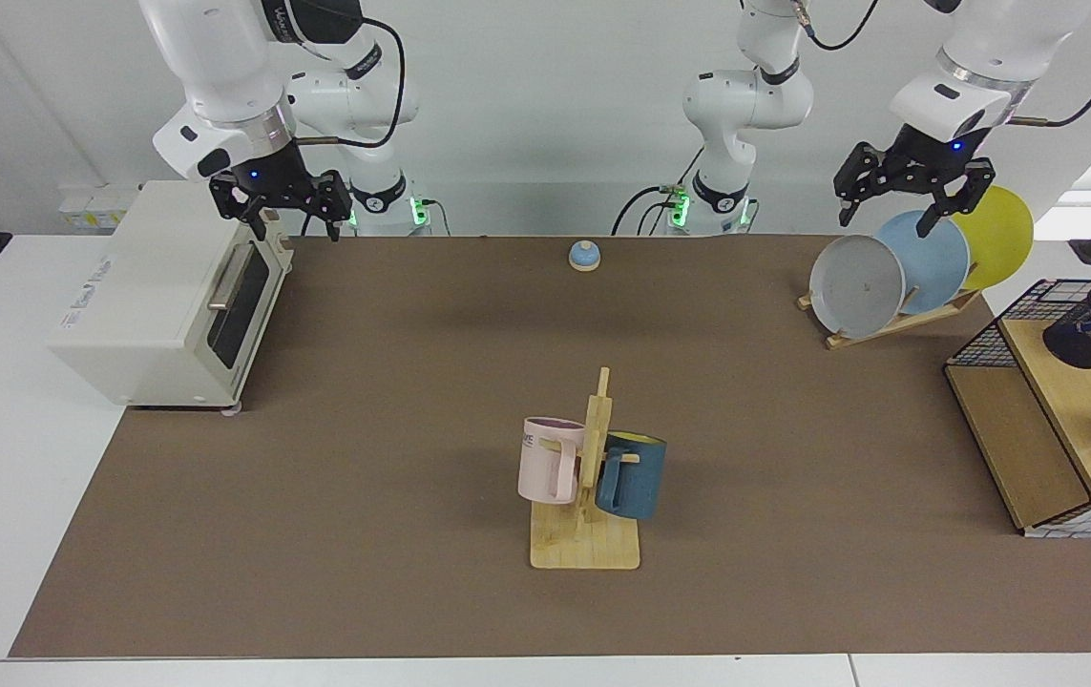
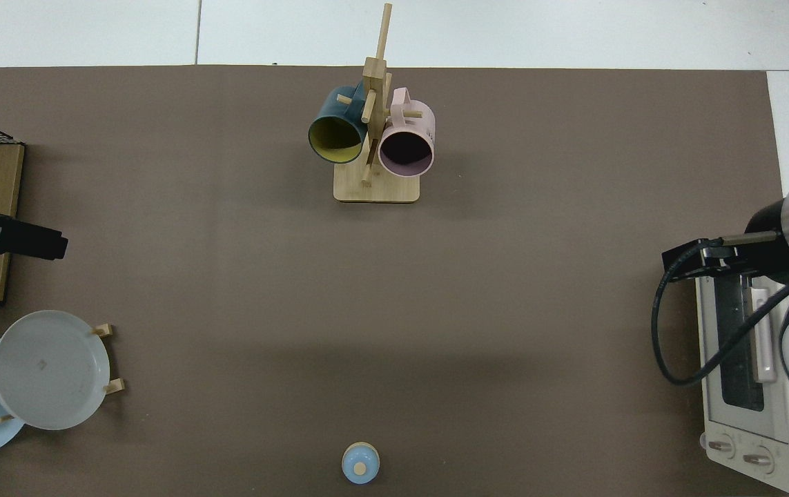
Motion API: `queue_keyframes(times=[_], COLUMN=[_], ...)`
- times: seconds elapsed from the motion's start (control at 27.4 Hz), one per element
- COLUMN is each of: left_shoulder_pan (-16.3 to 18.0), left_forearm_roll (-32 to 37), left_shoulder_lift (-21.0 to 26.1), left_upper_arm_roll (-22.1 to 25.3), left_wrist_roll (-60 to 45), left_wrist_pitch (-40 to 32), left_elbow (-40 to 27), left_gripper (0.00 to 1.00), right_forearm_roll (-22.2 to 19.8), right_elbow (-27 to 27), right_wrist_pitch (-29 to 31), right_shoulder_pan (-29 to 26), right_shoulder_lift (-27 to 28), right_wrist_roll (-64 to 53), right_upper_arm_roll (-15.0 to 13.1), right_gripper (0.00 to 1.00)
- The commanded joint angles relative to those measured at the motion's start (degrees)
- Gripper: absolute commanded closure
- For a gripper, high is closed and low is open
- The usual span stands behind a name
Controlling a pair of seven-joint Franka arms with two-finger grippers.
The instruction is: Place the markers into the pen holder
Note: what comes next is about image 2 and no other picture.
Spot grey plate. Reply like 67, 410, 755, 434
0, 310, 111, 431

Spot pale toaster oven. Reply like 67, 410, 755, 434
694, 275, 789, 496

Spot wooden plate rack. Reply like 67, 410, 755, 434
0, 323, 126, 423

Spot brown table cloth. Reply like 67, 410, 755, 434
0, 66, 788, 497

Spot dark teal cup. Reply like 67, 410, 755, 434
308, 84, 369, 165

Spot pink cup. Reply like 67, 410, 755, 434
378, 87, 436, 178

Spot wooden cup stand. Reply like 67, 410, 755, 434
333, 3, 421, 204

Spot small blue round thing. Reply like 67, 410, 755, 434
342, 442, 381, 485

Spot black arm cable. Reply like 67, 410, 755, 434
651, 238, 789, 386

